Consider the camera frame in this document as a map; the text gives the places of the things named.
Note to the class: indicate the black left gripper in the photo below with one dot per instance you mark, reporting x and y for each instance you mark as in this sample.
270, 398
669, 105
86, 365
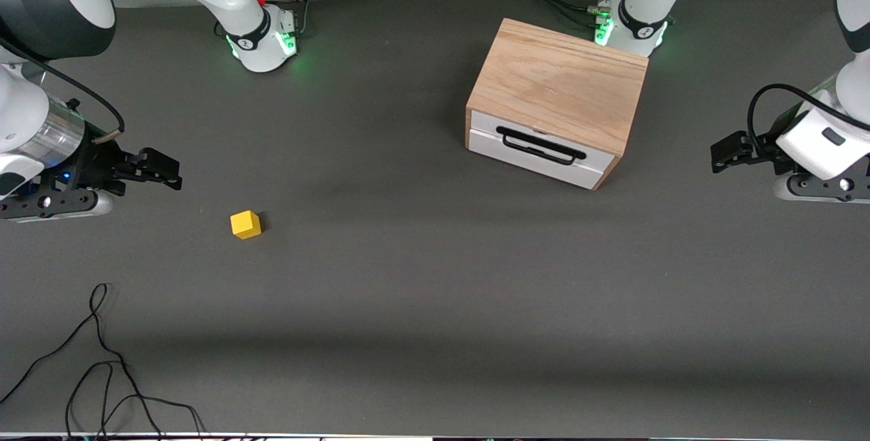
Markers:
764, 151

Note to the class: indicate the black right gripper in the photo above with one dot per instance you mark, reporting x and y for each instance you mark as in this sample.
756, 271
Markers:
98, 164

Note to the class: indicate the yellow cube block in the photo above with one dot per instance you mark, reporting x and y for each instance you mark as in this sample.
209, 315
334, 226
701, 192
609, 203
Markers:
245, 225

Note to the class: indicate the wooden drawer cabinet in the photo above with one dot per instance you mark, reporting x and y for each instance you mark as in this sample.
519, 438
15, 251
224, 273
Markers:
557, 81

